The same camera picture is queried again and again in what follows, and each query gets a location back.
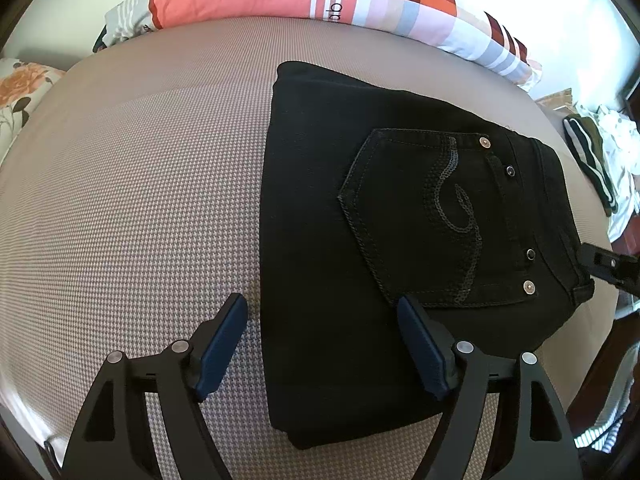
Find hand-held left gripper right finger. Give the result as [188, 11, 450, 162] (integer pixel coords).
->
[397, 296, 585, 480]

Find black pants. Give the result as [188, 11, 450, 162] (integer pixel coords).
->
[260, 61, 597, 450]

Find dark framed screen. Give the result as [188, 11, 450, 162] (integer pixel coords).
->
[622, 72, 640, 107]

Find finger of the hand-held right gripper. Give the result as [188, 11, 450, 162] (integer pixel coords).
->
[577, 242, 640, 297]

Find dark green striped garment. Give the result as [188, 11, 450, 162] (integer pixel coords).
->
[563, 114, 622, 217]

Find white crumpled cloth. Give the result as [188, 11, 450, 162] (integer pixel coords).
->
[575, 104, 640, 242]

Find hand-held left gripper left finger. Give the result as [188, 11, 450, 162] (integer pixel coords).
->
[60, 292, 249, 480]

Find floral pillow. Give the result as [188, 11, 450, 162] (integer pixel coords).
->
[0, 57, 67, 162]

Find grey striped cloth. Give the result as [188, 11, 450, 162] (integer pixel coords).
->
[92, 0, 162, 54]

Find brown woven object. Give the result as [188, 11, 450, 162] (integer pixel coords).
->
[535, 88, 574, 117]

